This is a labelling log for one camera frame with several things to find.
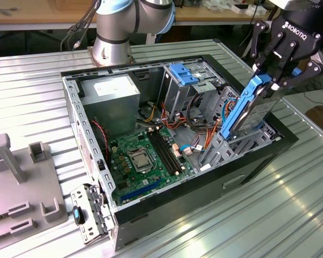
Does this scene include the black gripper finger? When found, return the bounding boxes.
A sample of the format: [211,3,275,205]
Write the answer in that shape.
[269,40,323,92]
[249,20,286,80]

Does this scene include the hard disk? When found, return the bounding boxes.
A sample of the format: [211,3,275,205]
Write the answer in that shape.
[219,74,278,142]

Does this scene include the blue data wire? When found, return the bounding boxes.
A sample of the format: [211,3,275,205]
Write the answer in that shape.
[179,97,237,156]

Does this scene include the orange red yellow power wire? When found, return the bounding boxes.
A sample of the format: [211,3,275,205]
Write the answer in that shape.
[204,92,245,153]

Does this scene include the metal disk bay cage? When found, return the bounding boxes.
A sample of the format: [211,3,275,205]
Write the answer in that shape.
[198,85,283,173]

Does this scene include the small black white box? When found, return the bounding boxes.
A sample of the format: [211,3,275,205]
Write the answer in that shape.
[230,3,248,13]

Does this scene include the brown cardboard box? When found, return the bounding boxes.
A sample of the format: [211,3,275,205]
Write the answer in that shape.
[304,105,323,135]

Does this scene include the blue plastic drive latch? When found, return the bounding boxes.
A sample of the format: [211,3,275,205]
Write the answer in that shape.
[170,63,200,86]

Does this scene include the metal optical drive cage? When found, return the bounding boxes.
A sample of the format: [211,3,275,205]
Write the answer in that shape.
[161,60,227,120]

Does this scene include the black RAM slot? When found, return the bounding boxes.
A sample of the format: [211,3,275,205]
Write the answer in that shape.
[153,128,184,173]
[147,131,178,176]
[157,127,186,171]
[150,130,181,175]

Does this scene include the grey power supply unit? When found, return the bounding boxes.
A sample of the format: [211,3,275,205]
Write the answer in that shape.
[79,74,142,139]

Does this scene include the silver CPU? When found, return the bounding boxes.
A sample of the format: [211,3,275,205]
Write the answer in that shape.
[131,153,151,170]

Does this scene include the CPU socket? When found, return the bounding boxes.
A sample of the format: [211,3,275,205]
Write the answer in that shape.
[126,147,156,175]

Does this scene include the black open PC case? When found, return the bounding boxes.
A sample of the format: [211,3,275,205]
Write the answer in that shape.
[59,53,300,253]

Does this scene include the green motherboard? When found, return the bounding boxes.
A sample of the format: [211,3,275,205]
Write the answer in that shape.
[109,126,197,207]

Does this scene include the blue expansion slot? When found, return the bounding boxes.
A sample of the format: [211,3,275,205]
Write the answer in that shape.
[120,179,164,202]

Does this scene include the wooden desk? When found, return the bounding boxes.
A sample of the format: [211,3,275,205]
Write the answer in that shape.
[0,0,323,32]

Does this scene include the black latch with blue stripe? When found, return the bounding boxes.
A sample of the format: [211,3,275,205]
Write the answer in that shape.
[72,205,86,226]

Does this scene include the grey parts rack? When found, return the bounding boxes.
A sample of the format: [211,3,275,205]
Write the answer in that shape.
[0,133,69,242]

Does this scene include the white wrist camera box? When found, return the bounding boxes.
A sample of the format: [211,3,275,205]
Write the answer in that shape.
[269,0,296,11]

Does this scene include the black cable loops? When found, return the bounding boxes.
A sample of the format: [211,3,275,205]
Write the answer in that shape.
[186,92,214,132]

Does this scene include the thin purple wire bundle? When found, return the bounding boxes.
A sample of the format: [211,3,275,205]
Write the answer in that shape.
[189,134,205,154]

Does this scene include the orange motherboard power wire bundle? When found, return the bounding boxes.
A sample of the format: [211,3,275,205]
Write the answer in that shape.
[158,103,191,135]

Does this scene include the yellow black wire bundle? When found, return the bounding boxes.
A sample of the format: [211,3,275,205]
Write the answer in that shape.
[138,101,158,125]

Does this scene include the red black fan wire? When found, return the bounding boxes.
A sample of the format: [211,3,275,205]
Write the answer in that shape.
[91,119,110,164]

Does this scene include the hinged metal slot bracket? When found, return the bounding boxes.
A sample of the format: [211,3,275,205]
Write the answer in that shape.
[69,183,117,245]

